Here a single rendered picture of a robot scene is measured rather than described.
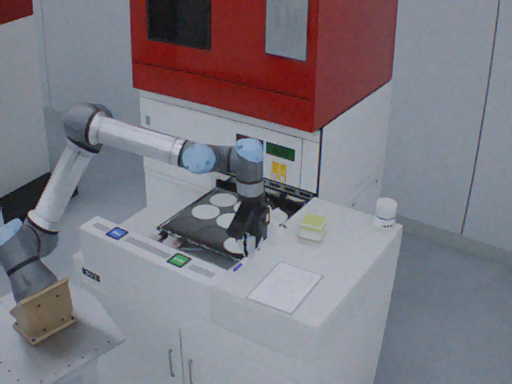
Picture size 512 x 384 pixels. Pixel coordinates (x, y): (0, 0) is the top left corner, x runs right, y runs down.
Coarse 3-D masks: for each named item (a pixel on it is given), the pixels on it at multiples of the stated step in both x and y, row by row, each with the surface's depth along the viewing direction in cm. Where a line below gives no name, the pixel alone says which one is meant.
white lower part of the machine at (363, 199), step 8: (376, 168) 281; (152, 176) 272; (376, 176) 284; (152, 184) 274; (160, 184) 271; (168, 184) 268; (176, 184) 266; (360, 184) 268; (368, 184) 276; (376, 184) 285; (152, 192) 276; (160, 192) 273; (168, 192) 270; (352, 192) 262; (360, 192) 270; (368, 192) 278; (376, 192) 289; (152, 200) 278; (344, 200) 256; (352, 200) 268; (360, 200) 272; (368, 200) 281; (376, 200) 292; (352, 208) 266; (360, 208) 275; (368, 208) 285
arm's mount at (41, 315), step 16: (48, 288) 175; (64, 288) 180; (32, 304) 172; (48, 304) 176; (64, 304) 182; (16, 320) 180; (32, 320) 174; (48, 320) 178; (64, 320) 184; (32, 336) 178; (48, 336) 180
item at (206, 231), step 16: (224, 192) 243; (192, 208) 232; (224, 208) 233; (176, 224) 223; (192, 224) 223; (208, 224) 223; (192, 240) 215; (208, 240) 215; (224, 240) 215; (240, 256) 207
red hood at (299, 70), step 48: (144, 0) 227; (192, 0) 216; (240, 0) 205; (288, 0) 195; (336, 0) 200; (384, 0) 236; (144, 48) 237; (192, 48) 224; (240, 48) 213; (288, 48) 202; (336, 48) 210; (384, 48) 249; (192, 96) 234; (240, 96) 222; (288, 96) 211; (336, 96) 220
